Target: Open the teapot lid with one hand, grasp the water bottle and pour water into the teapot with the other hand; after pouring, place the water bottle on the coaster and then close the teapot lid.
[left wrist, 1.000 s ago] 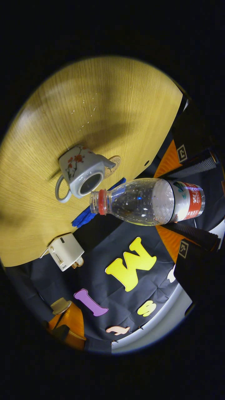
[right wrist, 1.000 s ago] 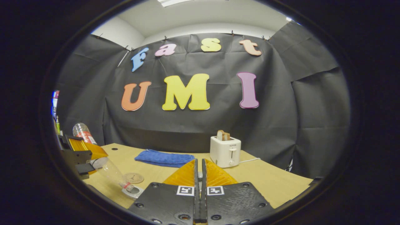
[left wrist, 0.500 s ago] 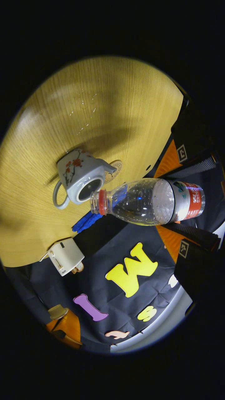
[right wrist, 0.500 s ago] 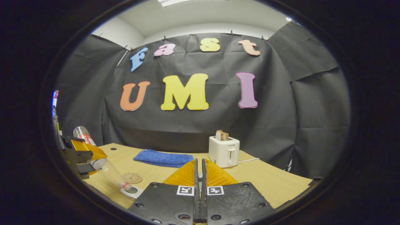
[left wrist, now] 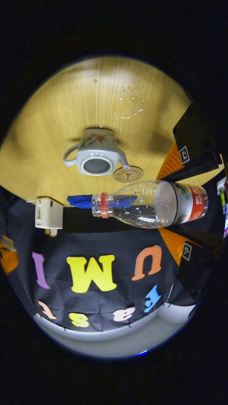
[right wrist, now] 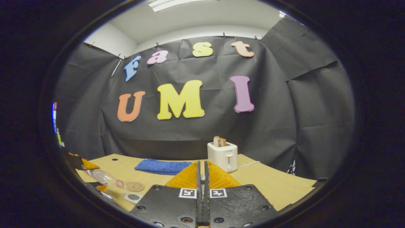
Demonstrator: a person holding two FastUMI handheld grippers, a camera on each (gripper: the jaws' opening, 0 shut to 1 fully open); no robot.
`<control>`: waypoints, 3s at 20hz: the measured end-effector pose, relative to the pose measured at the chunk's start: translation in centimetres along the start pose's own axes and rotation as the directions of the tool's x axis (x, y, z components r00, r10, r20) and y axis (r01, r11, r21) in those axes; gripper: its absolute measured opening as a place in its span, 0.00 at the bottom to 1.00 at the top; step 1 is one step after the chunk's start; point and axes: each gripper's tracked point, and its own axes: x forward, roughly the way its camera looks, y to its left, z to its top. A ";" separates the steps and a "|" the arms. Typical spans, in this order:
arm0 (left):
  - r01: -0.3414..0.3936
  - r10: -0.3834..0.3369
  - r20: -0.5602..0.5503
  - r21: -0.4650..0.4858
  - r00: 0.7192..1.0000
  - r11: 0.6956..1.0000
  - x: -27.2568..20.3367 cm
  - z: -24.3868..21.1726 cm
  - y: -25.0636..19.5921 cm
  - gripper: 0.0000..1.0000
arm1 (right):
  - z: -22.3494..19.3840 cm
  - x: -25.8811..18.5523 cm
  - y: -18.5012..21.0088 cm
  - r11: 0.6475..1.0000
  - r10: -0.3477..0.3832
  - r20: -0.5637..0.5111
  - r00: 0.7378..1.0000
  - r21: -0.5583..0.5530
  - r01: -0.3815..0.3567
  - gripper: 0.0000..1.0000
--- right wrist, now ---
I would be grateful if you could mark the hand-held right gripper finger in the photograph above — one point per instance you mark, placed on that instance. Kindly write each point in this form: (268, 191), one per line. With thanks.
(206, 209)
(199, 209)

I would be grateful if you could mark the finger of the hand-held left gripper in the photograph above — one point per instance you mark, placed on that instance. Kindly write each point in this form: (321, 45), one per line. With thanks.
(96, 185)
(77, 162)

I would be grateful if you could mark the clear plastic water bottle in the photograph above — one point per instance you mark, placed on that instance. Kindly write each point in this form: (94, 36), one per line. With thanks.
(104, 178)

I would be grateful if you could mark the round brown coaster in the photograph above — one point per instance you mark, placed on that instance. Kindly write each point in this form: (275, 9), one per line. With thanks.
(135, 186)

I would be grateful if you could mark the white teacup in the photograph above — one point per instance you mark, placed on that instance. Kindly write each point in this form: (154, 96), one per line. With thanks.
(133, 197)

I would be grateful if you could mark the green bottle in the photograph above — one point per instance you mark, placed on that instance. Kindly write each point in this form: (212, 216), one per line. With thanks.
(59, 139)

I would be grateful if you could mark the computer monitor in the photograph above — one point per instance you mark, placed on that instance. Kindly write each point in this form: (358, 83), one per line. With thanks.
(54, 117)

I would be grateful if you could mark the white toaster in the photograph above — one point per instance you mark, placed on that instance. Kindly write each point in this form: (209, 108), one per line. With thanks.
(223, 156)

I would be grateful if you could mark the blue towel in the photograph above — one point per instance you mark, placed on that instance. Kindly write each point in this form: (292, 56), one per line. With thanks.
(163, 166)

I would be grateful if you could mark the bread slice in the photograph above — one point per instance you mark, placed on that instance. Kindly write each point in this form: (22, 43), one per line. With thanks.
(219, 141)

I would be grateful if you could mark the black backdrop cloth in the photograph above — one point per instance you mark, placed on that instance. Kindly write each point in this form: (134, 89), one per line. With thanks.
(269, 126)

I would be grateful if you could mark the ceiling light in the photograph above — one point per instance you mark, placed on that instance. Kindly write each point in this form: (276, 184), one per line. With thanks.
(177, 3)

